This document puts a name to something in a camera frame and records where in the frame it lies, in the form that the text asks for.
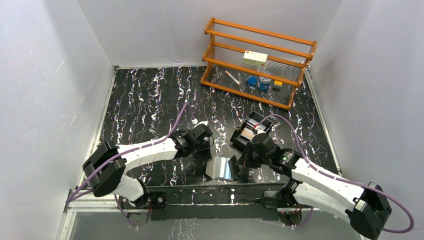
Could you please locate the stack of credit cards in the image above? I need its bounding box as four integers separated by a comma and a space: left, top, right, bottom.
240, 118, 265, 141

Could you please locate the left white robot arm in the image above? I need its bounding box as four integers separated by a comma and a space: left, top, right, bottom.
83, 123, 213, 208

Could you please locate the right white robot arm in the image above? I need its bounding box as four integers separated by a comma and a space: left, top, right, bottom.
236, 133, 392, 240

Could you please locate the black plastic card box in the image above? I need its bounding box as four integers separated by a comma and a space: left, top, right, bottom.
230, 111, 265, 150

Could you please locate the blue white round can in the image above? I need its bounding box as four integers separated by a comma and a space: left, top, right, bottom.
257, 76, 272, 91

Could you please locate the yellow black small block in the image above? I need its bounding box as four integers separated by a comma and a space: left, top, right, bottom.
272, 80, 283, 91

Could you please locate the blue small cube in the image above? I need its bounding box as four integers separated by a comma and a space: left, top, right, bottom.
246, 75, 258, 88

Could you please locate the red white pen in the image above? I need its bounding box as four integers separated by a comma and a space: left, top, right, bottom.
225, 70, 241, 86

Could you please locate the orange wooden shelf rack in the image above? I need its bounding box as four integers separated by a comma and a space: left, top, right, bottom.
200, 17, 318, 110

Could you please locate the white green carton box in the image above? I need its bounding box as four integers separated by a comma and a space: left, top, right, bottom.
242, 50, 268, 67

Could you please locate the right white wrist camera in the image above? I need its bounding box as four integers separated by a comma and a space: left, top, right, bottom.
252, 125, 265, 135

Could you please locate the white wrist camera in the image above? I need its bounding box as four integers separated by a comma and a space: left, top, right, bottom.
191, 118, 209, 128
252, 125, 265, 135

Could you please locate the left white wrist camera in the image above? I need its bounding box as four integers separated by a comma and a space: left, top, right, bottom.
191, 118, 209, 128

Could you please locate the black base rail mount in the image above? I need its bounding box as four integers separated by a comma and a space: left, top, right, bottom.
118, 183, 311, 227

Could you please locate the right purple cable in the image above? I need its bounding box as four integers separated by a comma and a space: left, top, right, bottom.
255, 113, 416, 234

